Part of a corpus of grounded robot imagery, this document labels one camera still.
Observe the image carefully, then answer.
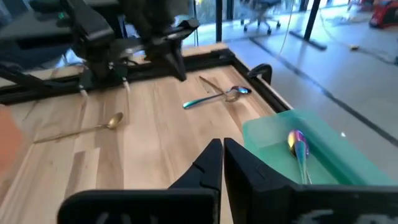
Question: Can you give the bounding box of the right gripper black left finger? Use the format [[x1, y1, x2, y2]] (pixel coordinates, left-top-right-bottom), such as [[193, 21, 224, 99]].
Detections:
[[57, 138, 224, 224]]

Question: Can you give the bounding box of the red floor equipment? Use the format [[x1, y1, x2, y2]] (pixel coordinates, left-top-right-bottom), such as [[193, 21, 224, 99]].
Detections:
[[369, 0, 398, 29]]

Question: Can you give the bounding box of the black office chair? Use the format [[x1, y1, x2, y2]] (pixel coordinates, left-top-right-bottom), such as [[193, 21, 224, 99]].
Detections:
[[240, 0, 282, 35]]

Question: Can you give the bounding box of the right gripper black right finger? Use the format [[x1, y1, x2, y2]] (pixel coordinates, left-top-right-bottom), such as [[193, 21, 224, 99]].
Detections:
[[223, 137, 398, 224]]

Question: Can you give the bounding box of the black table clamp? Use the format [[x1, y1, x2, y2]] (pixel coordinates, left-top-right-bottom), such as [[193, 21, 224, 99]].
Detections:
[[247, 63, 274, 85]]

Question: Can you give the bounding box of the gold metal spoon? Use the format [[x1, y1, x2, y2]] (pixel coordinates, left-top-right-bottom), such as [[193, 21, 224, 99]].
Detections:
[[198, 75, 241, 103], [32, 111, 124, 145]]

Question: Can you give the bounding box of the black metal stand leg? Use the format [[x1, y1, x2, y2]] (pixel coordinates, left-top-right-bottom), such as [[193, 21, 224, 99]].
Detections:
[[289, 0, 328, 51], [215, 0, 224, 44]]

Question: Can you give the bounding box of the yellow cable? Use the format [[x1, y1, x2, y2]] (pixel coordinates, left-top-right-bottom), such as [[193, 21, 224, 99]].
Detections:
[[277, 0, 295, 56]]

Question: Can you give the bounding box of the black aluminium table frame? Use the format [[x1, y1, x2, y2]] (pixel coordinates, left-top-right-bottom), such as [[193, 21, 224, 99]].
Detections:
[[0, 48, 295, 114]]

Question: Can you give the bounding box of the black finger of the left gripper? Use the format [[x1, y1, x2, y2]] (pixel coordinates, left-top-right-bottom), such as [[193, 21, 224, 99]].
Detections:
[[145, 39, 172, 65], [165, 35, 188, 82]]

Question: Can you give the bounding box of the dark grey desk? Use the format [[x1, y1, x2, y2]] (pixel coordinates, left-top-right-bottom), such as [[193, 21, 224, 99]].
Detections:
[[0, 14, 77, 71]]

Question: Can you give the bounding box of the iridescent rainbow metal spoon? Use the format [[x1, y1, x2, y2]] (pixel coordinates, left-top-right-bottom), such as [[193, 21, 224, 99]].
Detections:
[[182, 85, 252, 110], [287, 129, 313, 185]]

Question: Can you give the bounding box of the teal plastic bin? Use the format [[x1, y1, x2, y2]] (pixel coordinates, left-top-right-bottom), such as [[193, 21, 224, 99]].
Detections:
[[241, 108, 398, 187]]

